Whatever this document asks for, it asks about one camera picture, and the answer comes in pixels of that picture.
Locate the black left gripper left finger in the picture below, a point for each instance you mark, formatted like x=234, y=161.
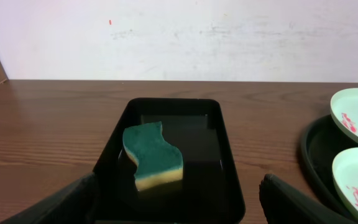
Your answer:
x=75, y=203

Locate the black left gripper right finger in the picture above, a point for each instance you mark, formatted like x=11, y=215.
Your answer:
x=283, y=203

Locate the green yellow sponge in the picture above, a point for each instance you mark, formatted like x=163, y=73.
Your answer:
x=157, y=161

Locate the black round serving tray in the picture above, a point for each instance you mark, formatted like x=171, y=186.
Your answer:
x=320, y=142

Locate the black rectangular water tray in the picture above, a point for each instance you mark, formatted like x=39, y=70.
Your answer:
x=209, y=192

